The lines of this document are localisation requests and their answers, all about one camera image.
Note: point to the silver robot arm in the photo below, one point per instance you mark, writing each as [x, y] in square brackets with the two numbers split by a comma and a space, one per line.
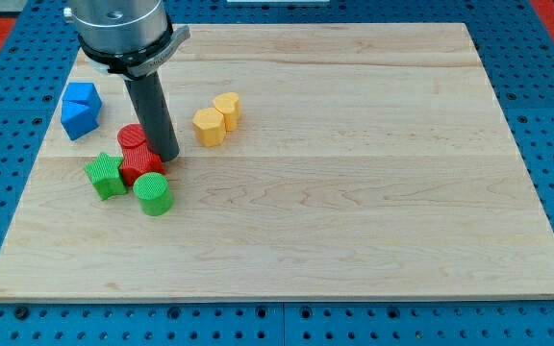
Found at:
[130, 38]

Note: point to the red cylinder block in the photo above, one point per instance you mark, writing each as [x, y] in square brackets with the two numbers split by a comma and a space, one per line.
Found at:
[131, 136]

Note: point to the wooden board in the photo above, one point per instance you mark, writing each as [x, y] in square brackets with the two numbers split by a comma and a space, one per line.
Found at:
[371, 163]

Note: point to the blue cube block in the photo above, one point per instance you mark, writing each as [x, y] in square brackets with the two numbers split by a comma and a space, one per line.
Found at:
[83, 93]

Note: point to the yellow heart block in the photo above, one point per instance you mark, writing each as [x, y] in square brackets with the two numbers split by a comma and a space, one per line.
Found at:
[228, 104]

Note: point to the blue triangular block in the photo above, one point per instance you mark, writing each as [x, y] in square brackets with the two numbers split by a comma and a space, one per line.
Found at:
[78, 119]

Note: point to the yellow hexagon block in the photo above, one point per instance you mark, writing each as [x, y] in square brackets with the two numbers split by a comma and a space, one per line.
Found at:
[209, 127]

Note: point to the green cylinder block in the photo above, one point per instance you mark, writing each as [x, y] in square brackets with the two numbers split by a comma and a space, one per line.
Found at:
[153, 193]

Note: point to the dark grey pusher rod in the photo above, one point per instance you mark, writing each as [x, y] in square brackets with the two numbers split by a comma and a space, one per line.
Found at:
[149, 103]

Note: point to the red hexagon block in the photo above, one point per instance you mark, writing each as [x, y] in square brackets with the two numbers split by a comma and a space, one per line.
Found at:
[137, 161]

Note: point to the green star block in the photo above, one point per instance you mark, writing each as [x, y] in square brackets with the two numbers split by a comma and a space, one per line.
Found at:
[103, 173]

